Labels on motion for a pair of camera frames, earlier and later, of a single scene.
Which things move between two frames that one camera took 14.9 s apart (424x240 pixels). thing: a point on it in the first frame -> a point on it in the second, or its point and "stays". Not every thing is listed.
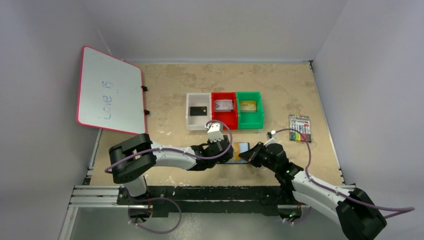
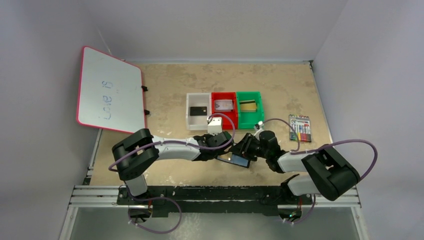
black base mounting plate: (212, 201) stays
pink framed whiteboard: (111, 93) stays
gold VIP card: (236, 151) -> (248, 106)
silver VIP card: (224, 104) stays
